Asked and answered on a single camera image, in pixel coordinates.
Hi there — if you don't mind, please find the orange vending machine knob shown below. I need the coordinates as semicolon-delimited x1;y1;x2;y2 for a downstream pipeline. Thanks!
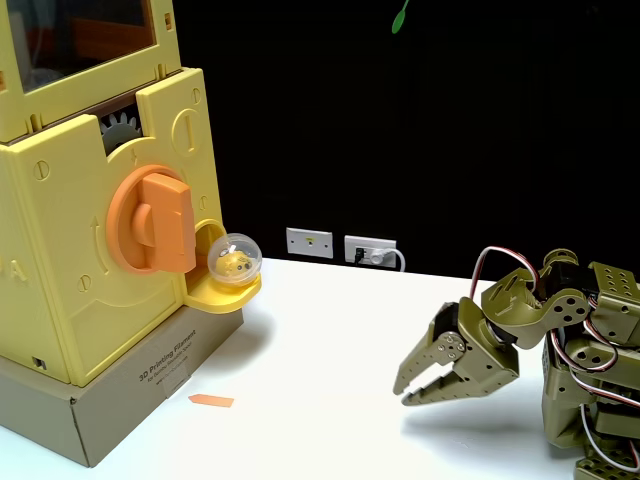
106;165;197;275

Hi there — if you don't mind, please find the yellow capsule vending machine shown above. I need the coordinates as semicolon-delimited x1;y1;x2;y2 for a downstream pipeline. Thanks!
0;0;263;387

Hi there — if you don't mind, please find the clear capsule with yellow toy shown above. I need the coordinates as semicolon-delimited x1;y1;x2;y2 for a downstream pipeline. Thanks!
207;233;263;289

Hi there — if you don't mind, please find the yellow dispensing tray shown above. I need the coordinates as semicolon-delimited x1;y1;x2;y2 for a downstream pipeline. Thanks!
185;272;263;315

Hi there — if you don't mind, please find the orange paper arrow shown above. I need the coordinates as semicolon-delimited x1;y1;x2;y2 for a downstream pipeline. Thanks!
187;393;235;409

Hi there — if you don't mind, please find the brown cardboard filament box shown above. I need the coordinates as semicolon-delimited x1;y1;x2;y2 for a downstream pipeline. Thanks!
0;305;245;469

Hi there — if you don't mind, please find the green plant leaf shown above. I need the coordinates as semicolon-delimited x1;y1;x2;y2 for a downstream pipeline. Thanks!
391;0;411;35

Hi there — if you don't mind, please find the grey plastic gear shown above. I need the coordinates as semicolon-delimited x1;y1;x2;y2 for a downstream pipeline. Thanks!
99;112;144;155

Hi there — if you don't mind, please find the white plug with cable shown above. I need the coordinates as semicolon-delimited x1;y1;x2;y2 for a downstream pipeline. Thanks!
368;248;406;273

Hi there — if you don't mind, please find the red white black wrist cable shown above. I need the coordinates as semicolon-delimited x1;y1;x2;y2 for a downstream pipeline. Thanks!
469;246;541;306

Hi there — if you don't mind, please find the white servo cable at base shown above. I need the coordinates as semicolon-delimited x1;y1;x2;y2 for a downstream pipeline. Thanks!
579;402;640;474

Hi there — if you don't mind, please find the white wall power outlet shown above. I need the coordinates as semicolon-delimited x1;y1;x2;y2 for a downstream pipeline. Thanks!
343;234;398;267

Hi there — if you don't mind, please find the white blank wall plate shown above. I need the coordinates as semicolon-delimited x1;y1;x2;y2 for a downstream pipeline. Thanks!
285;227;334;260

